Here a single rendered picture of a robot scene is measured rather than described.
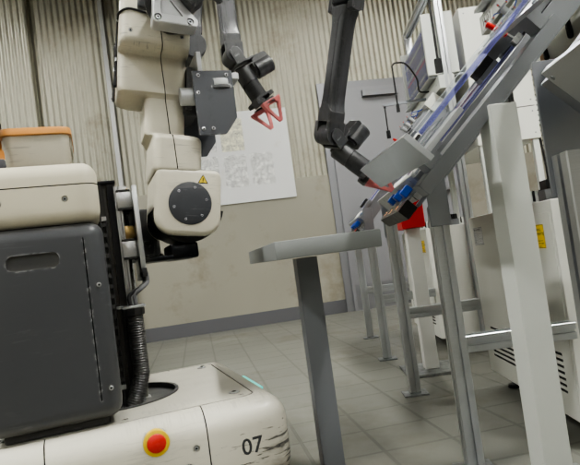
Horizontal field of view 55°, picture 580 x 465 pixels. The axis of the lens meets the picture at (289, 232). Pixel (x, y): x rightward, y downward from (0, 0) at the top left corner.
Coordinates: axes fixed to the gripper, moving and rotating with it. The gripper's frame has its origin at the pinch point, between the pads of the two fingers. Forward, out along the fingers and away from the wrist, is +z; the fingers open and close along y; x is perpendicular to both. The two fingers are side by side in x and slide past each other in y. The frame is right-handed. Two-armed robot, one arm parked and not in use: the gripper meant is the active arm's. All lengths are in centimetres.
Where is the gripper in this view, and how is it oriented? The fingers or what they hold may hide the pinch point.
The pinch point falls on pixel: (390, 188)
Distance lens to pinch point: 163.4
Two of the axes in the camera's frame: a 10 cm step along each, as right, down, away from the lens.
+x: -6.1, 7.9, -0.1
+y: 0.5, 0.5, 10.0
